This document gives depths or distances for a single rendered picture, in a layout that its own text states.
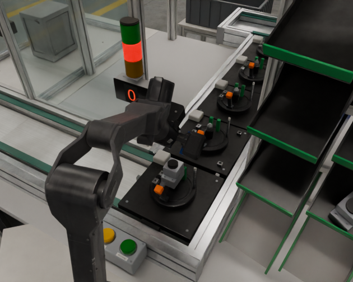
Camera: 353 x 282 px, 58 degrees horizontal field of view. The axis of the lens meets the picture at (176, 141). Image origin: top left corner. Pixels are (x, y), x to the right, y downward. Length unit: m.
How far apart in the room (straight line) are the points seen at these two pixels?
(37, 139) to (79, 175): 0.92
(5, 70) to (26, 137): 0.68
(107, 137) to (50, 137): 0.88
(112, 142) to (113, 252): 0.51
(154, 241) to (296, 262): 0.36
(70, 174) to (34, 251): 0.69
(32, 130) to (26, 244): 0.47
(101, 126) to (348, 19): 0.39
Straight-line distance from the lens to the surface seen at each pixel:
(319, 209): 0.73
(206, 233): 0.92
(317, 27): 0.56
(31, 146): 1.31
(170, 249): 0.89
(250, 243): 0.86
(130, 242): 0.90
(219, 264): 0.99
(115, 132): 0.45
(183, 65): 1.78
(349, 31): 0.55
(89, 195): 0.40
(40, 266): 1.06
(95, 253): 0.49
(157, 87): 0.69
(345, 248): 0.86
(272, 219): 0.84
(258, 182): 0.73
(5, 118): 1.49
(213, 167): 1.06
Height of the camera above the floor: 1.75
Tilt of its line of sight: 43 degrees down
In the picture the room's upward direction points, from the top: straight up
